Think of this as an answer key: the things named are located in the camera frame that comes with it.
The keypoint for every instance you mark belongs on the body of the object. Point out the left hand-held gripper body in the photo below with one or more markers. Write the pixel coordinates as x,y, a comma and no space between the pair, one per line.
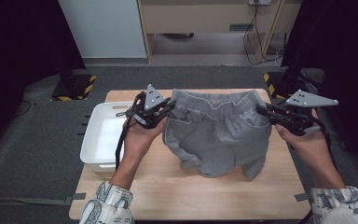
149,112

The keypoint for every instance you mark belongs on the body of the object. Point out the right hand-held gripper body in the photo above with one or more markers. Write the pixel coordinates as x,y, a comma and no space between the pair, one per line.
301,119

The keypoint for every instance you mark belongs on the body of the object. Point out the white plastic bin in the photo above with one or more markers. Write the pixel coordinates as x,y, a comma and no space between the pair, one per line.
102,140

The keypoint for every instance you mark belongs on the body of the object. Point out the grey shorts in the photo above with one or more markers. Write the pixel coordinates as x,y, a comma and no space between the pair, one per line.
217,137

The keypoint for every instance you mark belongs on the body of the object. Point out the person's right hand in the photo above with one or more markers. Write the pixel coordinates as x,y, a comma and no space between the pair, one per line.
310,146

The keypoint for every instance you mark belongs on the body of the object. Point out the person's left hand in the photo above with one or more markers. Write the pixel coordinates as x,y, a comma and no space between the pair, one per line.
140,140

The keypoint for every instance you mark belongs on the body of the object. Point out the black yellow striped stand base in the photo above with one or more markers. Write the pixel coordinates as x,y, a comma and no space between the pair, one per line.
279,81
74,87

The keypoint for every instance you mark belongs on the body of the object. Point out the black floor tape marks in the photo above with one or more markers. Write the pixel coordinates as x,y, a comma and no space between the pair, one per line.
85,125

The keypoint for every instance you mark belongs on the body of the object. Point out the dark curtain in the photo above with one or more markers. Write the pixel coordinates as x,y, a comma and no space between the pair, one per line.
18,46
354,56

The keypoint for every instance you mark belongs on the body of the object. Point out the white panel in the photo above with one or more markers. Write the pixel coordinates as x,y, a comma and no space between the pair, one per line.
105,28

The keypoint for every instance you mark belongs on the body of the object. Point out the white power strip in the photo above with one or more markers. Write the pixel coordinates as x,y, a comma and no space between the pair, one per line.
259,2

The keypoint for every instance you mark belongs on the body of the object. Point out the grey floor strip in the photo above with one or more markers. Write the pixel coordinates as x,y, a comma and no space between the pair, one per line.
28,201

